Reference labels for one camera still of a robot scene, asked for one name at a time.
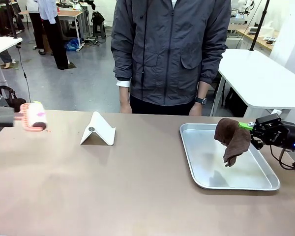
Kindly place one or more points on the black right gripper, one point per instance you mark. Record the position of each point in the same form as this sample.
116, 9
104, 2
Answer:
285, 136

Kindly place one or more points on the brown cleaning cloth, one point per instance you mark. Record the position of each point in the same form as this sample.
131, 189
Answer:
236, 140

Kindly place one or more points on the pink and white lint roller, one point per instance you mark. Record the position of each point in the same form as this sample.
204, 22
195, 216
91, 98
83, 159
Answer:
37, 115

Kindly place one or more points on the person's left forearm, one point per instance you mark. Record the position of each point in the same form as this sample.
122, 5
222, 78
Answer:
202, 89

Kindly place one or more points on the person's right forearm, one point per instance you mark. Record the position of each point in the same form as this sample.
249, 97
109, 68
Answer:
124, 92

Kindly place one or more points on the person's left hand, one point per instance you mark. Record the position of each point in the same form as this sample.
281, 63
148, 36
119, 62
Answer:
195, 110

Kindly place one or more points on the person's right hand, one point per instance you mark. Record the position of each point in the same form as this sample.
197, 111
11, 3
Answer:
126, 106

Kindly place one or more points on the brown handbag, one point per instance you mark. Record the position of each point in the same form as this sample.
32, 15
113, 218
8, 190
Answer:
14, 101

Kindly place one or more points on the large white table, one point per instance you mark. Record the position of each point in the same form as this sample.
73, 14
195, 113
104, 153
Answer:
255, 81

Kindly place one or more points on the silver metal tray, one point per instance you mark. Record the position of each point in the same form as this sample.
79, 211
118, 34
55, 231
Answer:
201, 147

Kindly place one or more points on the black wrist watch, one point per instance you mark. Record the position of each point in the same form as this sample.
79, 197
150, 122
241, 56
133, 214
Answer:
201, 101

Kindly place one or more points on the small white table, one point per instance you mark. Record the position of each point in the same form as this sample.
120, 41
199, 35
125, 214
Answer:
2, 44

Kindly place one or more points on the dark floor mat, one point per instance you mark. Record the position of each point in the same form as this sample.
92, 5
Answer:
71, 65

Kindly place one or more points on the long wooden workbench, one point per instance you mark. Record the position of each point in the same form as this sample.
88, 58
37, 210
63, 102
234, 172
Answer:
260, 39

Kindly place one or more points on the black tripod pole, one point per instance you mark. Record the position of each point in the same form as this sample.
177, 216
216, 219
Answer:
259, 24
11, 22

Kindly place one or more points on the white folded roller stand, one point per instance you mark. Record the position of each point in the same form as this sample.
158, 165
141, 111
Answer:
98, 130

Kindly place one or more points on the bystander in black trousers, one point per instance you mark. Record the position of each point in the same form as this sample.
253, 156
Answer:
37, 27

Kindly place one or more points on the bystander in light blue shirt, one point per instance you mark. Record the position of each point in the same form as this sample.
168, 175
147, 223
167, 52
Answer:
54, 32

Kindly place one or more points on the blue plastic bag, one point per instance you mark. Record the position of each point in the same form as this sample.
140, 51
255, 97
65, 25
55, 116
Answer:
72, 45

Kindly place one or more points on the white tissue box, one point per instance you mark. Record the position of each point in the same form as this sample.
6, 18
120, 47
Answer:
266, 30

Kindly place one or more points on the black trousers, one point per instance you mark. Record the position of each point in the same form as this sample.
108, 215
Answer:
159, 109

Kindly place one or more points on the person in grey jacket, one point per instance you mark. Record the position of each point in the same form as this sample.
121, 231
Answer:
169, 49

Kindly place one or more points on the white shirt cuff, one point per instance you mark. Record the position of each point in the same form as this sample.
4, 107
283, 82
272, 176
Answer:
123, 83

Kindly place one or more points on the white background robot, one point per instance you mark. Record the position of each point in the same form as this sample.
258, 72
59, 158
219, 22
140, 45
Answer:
243, 6

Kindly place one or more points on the black stool with bag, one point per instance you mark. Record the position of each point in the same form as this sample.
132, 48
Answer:
98, 18

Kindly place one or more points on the wooden top desk white frame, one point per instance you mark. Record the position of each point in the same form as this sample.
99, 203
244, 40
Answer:
68, 13

